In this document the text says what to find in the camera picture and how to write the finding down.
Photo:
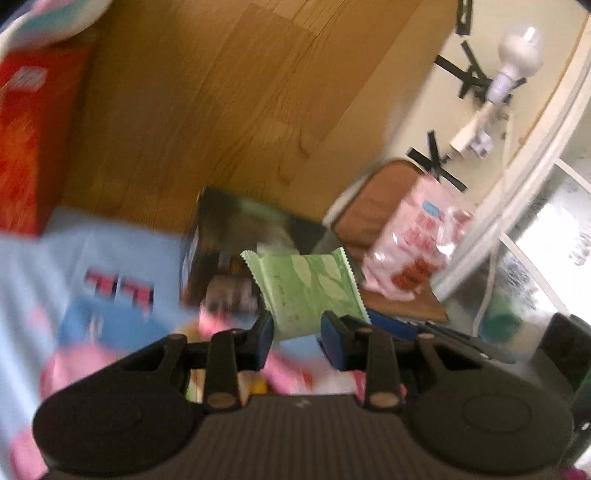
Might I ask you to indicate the pink snack bag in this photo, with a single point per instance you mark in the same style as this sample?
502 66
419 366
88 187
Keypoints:
415 230

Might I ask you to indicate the black printed cardboard box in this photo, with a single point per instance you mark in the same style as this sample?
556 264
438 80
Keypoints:
231 217

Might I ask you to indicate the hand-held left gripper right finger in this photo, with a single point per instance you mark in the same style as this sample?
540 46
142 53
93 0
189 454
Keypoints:
332 342

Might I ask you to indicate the white charger adapter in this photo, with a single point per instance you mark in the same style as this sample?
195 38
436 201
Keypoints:
482 145

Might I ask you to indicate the white framed window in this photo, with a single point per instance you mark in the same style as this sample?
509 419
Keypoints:
545 152

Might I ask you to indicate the green plastic object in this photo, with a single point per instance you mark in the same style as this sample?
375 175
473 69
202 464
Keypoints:
501 318

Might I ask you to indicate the white light bulb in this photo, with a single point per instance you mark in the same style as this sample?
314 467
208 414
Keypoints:
517 50

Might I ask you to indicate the white power strip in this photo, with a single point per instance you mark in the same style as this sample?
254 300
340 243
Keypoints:
468 129

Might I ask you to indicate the green snack packet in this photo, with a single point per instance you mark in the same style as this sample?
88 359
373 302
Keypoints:
304 286

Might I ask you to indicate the brown chair cushion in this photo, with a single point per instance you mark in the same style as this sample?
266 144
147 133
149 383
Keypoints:
369 198

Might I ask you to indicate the pink and blue plush fish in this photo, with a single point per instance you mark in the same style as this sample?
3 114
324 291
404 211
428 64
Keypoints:
55 18

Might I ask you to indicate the printed cartoon blanket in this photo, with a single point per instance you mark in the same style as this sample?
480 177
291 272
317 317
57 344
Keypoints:
69 277

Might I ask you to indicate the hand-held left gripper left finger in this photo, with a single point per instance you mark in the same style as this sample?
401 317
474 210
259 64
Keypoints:
263 336

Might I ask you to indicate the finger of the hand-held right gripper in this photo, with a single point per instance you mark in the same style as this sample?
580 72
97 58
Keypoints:
461 342

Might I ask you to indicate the red gift bag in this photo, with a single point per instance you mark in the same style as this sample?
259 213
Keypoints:
32 138

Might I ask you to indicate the wooden headboard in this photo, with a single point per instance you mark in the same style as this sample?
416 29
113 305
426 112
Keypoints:
231 92

